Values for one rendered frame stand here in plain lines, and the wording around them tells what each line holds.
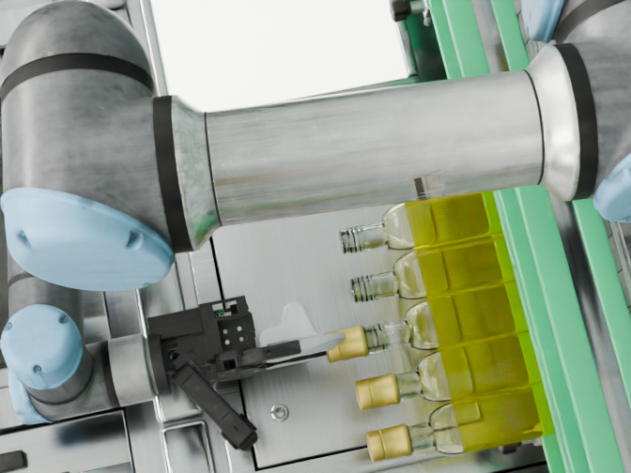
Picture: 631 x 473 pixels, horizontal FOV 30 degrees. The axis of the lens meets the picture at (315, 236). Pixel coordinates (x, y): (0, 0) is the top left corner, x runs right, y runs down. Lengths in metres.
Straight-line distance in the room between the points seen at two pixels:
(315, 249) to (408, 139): 0.66
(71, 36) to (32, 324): 0.40
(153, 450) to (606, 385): 0.56
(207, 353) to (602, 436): 0.43
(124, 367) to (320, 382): 0.27
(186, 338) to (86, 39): 0.52
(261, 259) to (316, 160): 0.66
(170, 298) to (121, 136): 0.66
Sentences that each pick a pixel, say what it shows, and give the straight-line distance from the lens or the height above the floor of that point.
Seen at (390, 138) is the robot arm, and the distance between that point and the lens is 0.83.
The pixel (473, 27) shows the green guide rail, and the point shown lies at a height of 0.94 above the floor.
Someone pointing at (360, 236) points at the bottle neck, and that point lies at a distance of 1.34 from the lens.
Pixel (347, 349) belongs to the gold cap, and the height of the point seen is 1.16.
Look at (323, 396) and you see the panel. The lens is 1.44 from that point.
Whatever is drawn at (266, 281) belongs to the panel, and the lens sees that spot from 1.47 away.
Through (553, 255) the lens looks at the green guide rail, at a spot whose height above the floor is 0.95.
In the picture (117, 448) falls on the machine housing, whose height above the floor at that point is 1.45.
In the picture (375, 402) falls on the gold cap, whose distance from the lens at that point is 1.31.
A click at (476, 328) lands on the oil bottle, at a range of 1.32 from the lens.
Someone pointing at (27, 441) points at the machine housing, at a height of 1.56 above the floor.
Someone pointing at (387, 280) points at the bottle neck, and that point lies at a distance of 1.33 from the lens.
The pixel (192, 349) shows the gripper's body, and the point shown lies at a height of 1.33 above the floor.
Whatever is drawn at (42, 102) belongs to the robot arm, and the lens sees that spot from 0.86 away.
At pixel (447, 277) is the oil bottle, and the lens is 1.33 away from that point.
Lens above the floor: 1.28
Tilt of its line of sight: 5 degrees down
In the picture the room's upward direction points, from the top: 101 degrees counter-clockwise
